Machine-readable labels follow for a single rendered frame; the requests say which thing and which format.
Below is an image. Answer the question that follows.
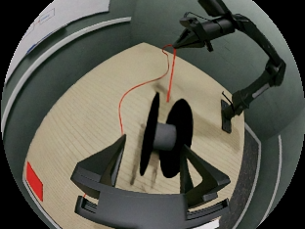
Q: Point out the red flat rectangular pad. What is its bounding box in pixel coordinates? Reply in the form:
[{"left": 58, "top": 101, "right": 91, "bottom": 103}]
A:
[{"left": 26, "top": 162, "right": 43, "bottom": 202}]

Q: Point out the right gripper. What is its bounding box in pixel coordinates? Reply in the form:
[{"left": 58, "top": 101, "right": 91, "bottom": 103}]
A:
[{"left": 172, "top": 17, "right": 223, "bottom": 52}]

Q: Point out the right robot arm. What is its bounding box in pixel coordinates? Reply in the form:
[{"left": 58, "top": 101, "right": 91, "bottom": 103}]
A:
[{"left": 197, "top": 0, "right": 286, "bottom": 134}]

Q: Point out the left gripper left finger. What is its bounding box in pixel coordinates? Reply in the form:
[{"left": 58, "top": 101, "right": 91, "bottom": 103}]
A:
[{"left": 74, "top": 134, "right": 126, "bottom": 188}]

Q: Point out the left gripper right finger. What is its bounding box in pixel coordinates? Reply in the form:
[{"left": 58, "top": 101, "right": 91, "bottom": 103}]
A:
[{"left": 180, "top": 144, "right": 231, "bottom": 203}]

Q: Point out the black disc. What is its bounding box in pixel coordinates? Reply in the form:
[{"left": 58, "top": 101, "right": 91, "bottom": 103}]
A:
[{"left": 140, "top": 92, "right": 194, "bottom": 178}]

